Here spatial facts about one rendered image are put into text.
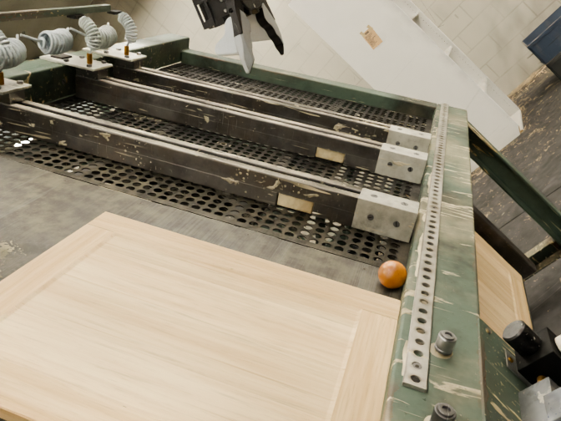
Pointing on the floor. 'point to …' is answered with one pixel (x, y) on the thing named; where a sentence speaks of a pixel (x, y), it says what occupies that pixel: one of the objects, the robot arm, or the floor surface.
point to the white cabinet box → (411, 60)
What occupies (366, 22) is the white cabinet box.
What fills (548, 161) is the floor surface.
